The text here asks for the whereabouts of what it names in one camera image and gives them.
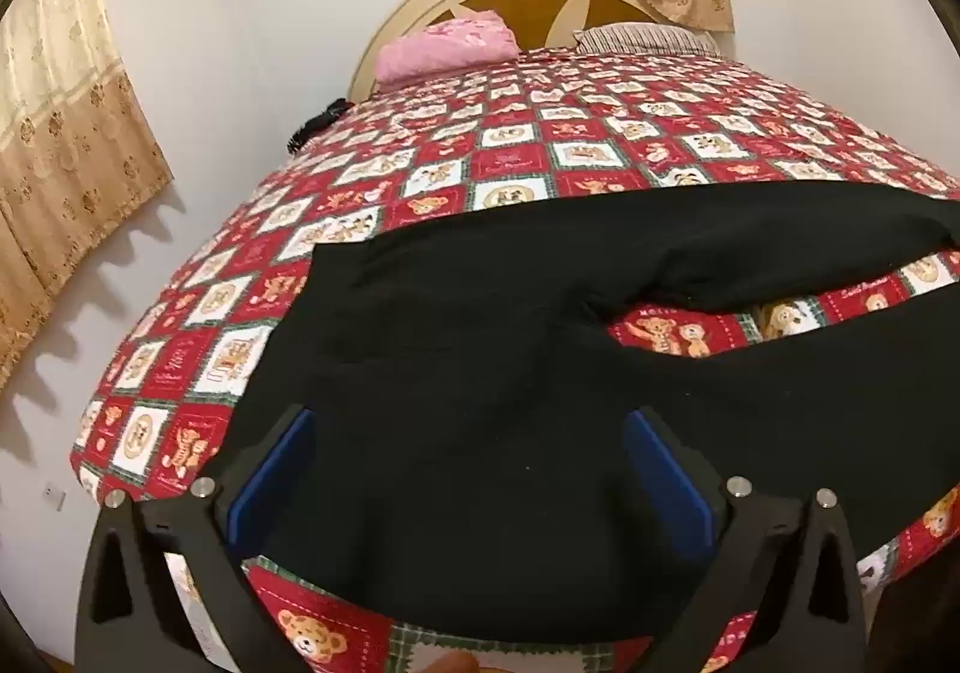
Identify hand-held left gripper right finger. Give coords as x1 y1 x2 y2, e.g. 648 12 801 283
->
622 406 890 673

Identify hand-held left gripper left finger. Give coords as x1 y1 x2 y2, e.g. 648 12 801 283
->
75 404 317 673

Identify black pants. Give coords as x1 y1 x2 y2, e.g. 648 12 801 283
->
202 182 960 644

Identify black hair brush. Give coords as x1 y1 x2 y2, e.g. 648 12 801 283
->
284 97 353 156

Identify red printed bear blanket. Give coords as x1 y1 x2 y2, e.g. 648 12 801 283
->
71 47 960 673

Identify striped pillow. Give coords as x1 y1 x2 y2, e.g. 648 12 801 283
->
575 22 721 56

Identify pink pillow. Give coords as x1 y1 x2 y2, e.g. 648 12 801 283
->
374 11 521 86

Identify cream wooden headboard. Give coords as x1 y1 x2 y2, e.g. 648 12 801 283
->
349 0 722 102

